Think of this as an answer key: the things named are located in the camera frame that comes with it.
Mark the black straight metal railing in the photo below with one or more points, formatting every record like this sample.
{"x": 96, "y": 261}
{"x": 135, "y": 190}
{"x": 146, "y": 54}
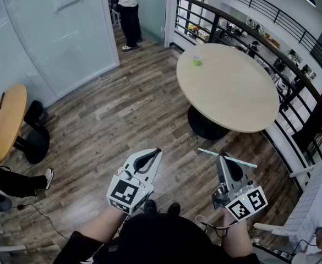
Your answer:
{"x": 287, "y": 18}

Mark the white tiled bench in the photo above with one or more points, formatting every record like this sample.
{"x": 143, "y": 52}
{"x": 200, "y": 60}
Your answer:
{"x": 312, "y": 202}

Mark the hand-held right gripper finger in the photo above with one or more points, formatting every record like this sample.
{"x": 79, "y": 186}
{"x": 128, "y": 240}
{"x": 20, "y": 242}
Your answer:
{"x": 236, "y": 172}
{"x": 222, "y": 172}

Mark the slim black device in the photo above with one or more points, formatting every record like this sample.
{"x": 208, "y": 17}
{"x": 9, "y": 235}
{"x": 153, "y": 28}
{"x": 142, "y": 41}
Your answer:
{"x": 2, "y": 100}

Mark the person's right forearm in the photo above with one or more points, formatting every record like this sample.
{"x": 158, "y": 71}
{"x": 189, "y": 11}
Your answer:
{"x": 236, "y": 238}

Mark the person's black clothing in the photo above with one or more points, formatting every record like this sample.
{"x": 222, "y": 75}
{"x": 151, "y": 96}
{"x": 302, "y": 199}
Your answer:
{"x": 155, "y": 241}

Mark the person's black shoes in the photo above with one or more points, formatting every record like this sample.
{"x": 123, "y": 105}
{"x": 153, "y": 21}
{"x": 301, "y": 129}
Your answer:
{"x": 150, "y": 206}

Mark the black curved balcony railing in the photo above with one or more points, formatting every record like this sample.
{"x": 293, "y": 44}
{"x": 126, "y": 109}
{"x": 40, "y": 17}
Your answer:
{"x": 295, "y": 73}

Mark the person's left forearm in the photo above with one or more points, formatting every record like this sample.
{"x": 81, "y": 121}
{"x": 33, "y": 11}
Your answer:
{"x": 105, "y": 225}

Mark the round orange wooden table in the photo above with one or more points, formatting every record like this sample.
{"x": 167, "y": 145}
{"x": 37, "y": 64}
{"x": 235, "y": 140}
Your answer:
{"x": 6, "y": 114}

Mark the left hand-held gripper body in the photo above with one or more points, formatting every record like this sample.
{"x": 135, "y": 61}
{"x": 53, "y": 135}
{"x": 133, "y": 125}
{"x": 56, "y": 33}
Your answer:
{"x": 122, "y": 194}

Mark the round beige table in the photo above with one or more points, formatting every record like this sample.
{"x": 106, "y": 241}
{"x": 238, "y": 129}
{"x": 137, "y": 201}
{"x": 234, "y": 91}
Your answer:
{"x": 226, "y": 92}

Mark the striped paper straw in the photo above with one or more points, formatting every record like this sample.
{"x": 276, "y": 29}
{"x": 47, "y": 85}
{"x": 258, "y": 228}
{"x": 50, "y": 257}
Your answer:
{"x": 208, "y": 152}

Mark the black bag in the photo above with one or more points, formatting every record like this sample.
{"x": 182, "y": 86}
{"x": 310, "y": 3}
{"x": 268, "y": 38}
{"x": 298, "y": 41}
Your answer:
{"x": 35, "y": 113}

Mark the small green cup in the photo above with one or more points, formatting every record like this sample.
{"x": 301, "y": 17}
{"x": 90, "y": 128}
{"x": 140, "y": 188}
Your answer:
{"x": 196, "y": 61}

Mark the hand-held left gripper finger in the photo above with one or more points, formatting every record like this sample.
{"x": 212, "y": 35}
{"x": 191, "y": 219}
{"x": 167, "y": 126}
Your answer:
{"x": 133, "y": 157}
{"x": 156, "y": 164}

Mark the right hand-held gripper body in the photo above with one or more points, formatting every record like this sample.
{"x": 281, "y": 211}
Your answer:
{"x": 246, "y": 202}

